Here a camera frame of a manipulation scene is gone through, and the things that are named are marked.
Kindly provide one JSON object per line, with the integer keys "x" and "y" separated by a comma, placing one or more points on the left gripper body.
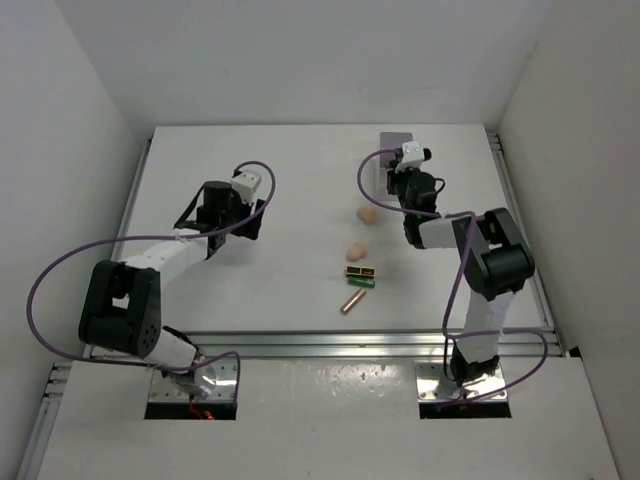
{"x": 247, "y": 229}

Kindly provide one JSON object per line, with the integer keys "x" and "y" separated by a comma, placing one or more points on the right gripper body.
{"x": 399, "y": 182}

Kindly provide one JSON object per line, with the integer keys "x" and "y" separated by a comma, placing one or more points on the black gold lipstick case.
{"x": 360, "y": 272}

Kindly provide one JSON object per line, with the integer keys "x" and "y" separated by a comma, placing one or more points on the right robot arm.
{"x": 496, "y": 265}

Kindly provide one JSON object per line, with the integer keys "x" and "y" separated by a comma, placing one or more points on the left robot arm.
{"x": 122, "y": 309}

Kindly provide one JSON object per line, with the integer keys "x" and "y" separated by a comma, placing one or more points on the upper beige makeup sponge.
{"x": 368, "y": 215}

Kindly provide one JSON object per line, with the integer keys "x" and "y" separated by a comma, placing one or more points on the beige makeup sponge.
{"x": 368, "y": 215}
{"x": 357, "y": 252}

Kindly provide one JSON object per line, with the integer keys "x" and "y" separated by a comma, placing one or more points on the lower beige makeup sponge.
{"x": 357, "y": 252}

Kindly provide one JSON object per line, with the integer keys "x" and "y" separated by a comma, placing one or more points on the white divided organizer box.
{"x": 388, "y": 140}

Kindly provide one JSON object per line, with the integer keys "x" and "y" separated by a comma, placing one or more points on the green tube lying flat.
{"x": 361, "y": 282}

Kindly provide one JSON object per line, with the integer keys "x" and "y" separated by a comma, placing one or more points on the rose gold lipstick tube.
{"x": 353, "y": 301}

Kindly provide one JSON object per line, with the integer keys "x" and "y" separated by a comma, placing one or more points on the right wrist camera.
{"x": 410, "y": 155}

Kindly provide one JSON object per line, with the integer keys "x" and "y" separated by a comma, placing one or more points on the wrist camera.
{"x": 245, "y": 184}
{"x": 410, "y": 155}

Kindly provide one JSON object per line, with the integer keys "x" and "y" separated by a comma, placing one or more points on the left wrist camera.
{"x": 245, "y": 184}

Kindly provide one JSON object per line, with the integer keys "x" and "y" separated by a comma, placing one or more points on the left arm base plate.
{"x": 215, "y": 383}

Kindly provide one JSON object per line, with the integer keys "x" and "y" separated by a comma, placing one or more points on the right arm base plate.
{"x": 434, "y": 387}

